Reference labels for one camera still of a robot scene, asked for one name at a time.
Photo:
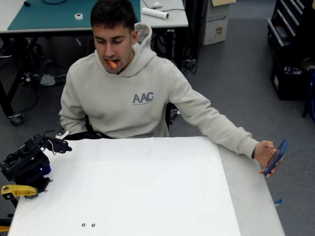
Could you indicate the small orange snack stick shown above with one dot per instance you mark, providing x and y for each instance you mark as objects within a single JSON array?
[{"x": 113, "y": 64}]

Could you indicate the blue smartphone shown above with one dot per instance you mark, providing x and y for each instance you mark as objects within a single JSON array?
[{"x": 276, "y": 156}]

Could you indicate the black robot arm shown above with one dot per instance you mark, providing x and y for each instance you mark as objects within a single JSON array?
[{"x": 24, "y": 162}]

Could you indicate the left forearm in beige sleeve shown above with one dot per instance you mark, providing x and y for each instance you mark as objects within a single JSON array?
[{"x": 233, "y": 138}]

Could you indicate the person's left hand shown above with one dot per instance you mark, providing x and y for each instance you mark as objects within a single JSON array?
[{"x": 263, "y": 153}]

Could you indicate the black chair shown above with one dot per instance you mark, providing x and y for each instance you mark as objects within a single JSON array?
[{"x": 91, "y": 134}]

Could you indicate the black caster wheel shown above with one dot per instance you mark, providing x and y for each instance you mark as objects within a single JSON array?
[{"x": 17, "y": 120}]

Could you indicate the yellow clamp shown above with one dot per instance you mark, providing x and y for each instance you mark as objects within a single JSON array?
[
  {"x": 3, "y": 227},
  {"x": 19, "y": 190}
]

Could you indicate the man in beige hoodie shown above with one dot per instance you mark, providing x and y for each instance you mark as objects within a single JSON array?
[{"x": 123, "y": 103}]

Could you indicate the white paper sheet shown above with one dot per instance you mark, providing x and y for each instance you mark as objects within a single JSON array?
[{"x": 147, "y": 186}]

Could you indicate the green cutting mat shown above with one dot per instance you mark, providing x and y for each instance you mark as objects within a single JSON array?
[{"x": 56, "y": 17}]

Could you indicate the white tape roll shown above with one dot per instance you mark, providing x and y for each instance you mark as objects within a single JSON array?
[{"x": 78, "y": 16}]

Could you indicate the white paper roll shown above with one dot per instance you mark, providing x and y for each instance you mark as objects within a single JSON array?
[{"x": 157, "y": 13}]

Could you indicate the grey workbench with black legs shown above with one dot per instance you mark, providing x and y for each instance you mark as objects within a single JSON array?
[{"x": 172, "y": 22}]

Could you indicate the crumpled white tissue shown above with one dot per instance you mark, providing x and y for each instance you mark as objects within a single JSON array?
[{"x": 156, "y": 5}]

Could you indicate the white cardboard box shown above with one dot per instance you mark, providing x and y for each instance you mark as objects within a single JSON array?
[{"x": 215, "y": 24}]

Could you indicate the manila folder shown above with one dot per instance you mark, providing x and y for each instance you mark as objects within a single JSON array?
[{"x": 224, "y": 2}]

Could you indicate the black storage bin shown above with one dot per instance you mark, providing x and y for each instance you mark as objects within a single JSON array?
[{"x": 288, "y": 86}]

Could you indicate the black tool cart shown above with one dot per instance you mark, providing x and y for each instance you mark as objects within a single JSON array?
[{"x": 285, "y": 22}]

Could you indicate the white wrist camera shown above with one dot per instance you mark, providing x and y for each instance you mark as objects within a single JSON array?
[{"x": 62, "y": 133}]

